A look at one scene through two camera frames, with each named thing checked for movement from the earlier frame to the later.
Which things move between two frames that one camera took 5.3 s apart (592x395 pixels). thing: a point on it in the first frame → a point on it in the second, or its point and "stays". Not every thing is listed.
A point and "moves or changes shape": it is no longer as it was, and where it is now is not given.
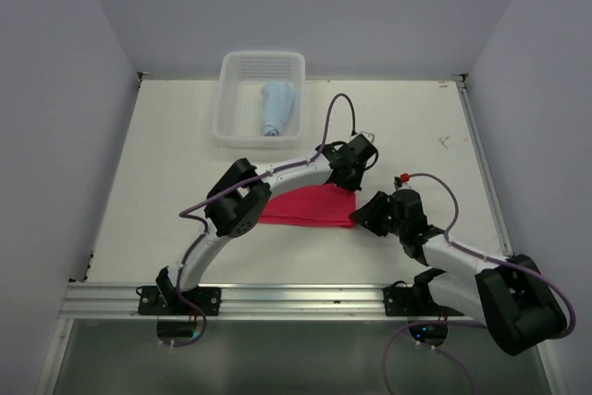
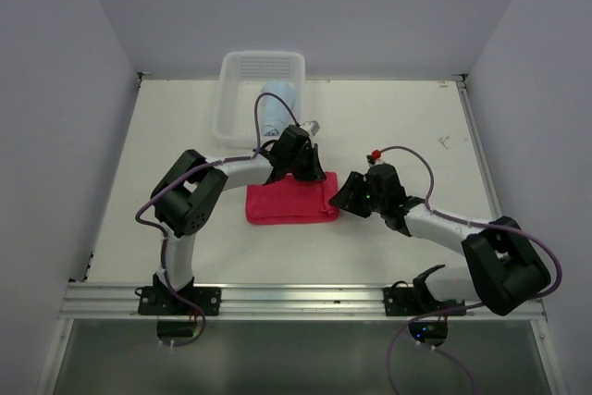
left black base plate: x=151 y=302 stays
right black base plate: x=403 y=302 stays
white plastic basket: x=239 y=114 stays
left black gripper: x=352 y=186 → x=314 y=172
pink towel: x=317 y=205 moves or changes shape
